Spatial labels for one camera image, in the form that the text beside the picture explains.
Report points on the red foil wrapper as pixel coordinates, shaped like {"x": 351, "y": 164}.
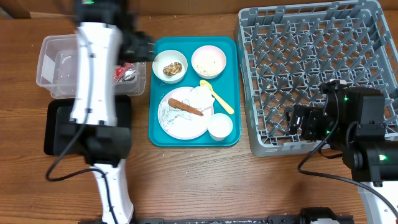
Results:
{"x": 125, "y": 73}

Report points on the grey dishwasher rack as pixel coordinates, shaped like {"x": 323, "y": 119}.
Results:
{"x": 286, "y": 52}

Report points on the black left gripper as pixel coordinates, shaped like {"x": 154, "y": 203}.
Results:
{"x": 146, "y": 51}

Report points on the yellow plastic spoon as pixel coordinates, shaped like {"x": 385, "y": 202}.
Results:
{"x": 221, "y": 101}

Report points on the brown food scraps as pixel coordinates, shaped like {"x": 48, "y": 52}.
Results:
{"x": 172, "y": 69}

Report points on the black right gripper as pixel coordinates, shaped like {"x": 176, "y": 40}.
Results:
{"x": 311, "y": 119}

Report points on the teal plastic tray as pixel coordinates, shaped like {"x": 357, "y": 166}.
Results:
{"x": 226, "y": 85}

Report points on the white bowl with food scraps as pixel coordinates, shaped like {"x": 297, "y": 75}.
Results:
{"x": 165, "y": 58}

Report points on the white round plate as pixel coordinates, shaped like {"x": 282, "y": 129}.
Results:
{"x": 184, "y": 133}

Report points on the white plastic cup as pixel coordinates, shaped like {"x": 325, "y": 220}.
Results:
{"x": 220, "y": 126}

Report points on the pink empty bowl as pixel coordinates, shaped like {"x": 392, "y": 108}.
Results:
{"x": 208, "y": 61}

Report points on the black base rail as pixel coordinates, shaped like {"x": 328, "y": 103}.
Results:
{"x": 319, "y": 215}

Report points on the black tray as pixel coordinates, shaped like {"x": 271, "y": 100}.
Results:
{"x": 59, "y": 130}

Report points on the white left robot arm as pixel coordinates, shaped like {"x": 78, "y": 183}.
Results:
{"x": 92, "y": 141}

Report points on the clear plastic bin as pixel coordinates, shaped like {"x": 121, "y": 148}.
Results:
{"x": 57, "y": 69}

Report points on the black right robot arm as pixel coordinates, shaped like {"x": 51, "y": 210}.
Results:
{"x": 351, "y": 121}

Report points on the brown sausage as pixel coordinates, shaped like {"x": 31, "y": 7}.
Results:
{"x": 184, "y": 107}

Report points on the white napkin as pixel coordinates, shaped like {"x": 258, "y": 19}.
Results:
{"x": 199, "y": 98}

